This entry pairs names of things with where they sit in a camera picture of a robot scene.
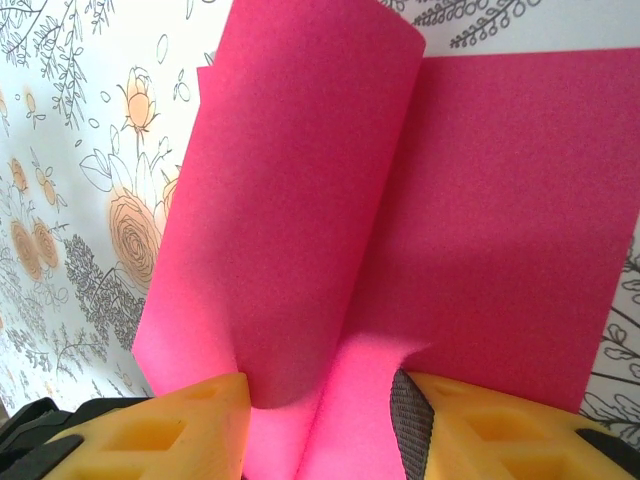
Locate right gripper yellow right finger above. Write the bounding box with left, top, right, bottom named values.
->
left=391, top=369, right=640, bottom=480

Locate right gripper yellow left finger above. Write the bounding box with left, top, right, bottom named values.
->
left=44, top=372, right=251, bottom=480

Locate pink square paper sheet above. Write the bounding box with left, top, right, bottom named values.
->
left=132, top=0, right=640, bottom=480

